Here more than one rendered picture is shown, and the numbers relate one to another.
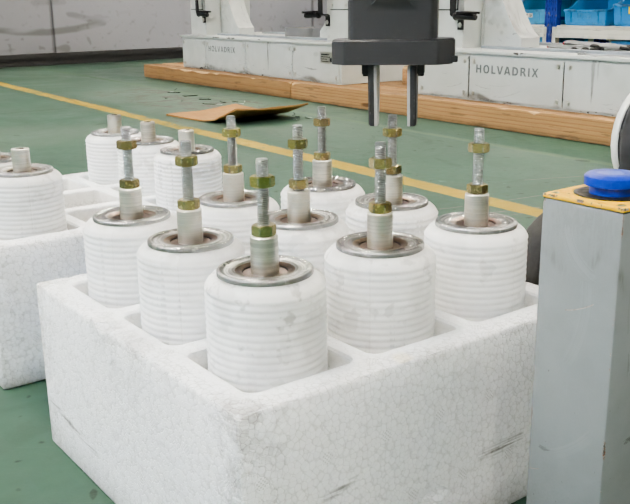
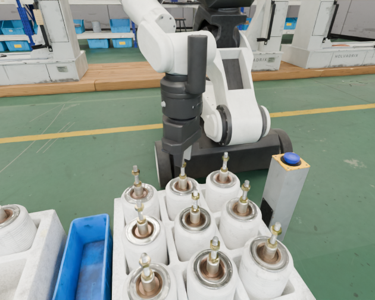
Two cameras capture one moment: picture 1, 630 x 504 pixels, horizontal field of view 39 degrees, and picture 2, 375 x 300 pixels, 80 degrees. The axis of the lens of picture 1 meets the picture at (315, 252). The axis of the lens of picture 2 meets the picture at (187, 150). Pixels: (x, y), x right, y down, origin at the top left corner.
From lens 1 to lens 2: 0.82 m
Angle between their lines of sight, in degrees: 63
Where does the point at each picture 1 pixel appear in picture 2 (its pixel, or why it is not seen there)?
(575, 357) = (289, 200)
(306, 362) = not seen: hidden behind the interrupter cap
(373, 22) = (187, 131)
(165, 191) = (9, 246)
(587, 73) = (2, 69)
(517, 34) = not seen: outside the picture
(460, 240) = (235, 188)
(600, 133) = (22, 91)
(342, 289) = (252, 232)
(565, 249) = (291, 180)
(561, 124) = (2, 91)
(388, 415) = not seen: hidden behind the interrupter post
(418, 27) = (197, 126)
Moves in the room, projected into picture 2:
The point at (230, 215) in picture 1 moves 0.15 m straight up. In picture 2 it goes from (162, 238) to (156, 186)
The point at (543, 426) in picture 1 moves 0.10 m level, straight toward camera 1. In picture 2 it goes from (276, 218) to (312, 236)
